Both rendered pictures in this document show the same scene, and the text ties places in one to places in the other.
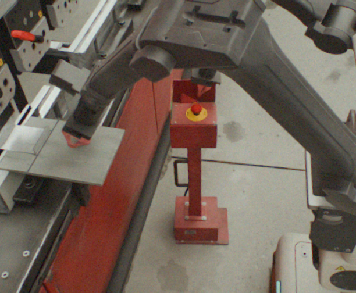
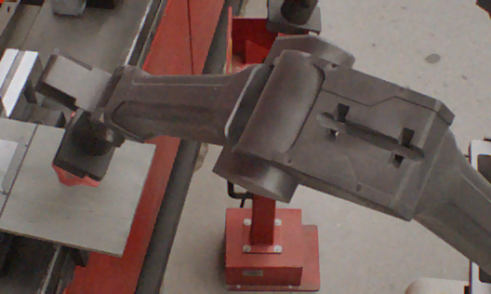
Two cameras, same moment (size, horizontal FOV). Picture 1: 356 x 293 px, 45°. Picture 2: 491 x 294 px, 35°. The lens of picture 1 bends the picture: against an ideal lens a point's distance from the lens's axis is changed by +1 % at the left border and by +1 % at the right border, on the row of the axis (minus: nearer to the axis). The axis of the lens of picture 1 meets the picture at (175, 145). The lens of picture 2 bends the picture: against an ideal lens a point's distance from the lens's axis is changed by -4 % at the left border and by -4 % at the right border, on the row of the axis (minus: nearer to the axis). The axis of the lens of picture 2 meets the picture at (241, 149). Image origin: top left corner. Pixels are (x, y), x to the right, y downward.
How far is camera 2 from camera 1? 0.20 m
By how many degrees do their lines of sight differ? 8
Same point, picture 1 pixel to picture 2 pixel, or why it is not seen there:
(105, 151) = (123, 189)
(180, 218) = (234, 248)
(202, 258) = not seen: outside the picture
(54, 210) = (39, 282)
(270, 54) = (456, 183)
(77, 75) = (83, 82)
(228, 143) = not seen: hidden behind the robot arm
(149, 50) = (257, 171)
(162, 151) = not seen: hidden behind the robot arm
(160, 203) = (197, 217)
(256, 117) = (370, 50)
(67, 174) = (61, 233)
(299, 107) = (488, 242)
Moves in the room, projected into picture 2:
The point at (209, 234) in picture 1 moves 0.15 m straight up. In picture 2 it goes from (286, 276) to (290, 248)
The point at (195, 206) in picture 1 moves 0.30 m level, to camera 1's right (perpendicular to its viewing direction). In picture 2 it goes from (264, 230) to (384, 221)
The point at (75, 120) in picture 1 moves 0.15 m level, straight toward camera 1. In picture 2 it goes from (74, 147) to (108, 247)
